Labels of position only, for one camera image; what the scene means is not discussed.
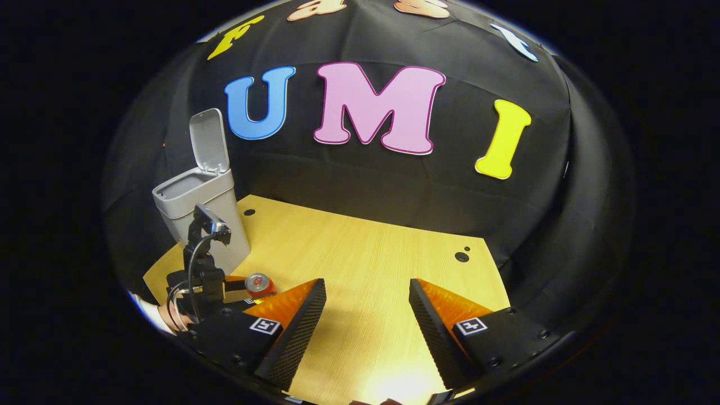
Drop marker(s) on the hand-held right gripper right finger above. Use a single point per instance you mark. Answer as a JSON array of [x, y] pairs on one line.
[[436, 334]]

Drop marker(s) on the white desktop garbage bin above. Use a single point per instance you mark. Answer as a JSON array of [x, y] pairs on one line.
[[219, 197]]

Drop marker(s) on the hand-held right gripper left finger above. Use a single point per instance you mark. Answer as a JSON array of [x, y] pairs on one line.
[[304, 329]]

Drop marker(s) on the black backdrop cloth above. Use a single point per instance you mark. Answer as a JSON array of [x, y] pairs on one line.
[[365, 174]]

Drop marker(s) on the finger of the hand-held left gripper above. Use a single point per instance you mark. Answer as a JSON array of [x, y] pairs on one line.
[[239, 302], [235, 285]]

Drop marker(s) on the orange pop can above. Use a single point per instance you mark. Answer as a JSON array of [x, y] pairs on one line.
[[259, 283]]

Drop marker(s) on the wooden desktop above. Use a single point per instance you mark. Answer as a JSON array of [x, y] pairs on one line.
[[365, 253]]

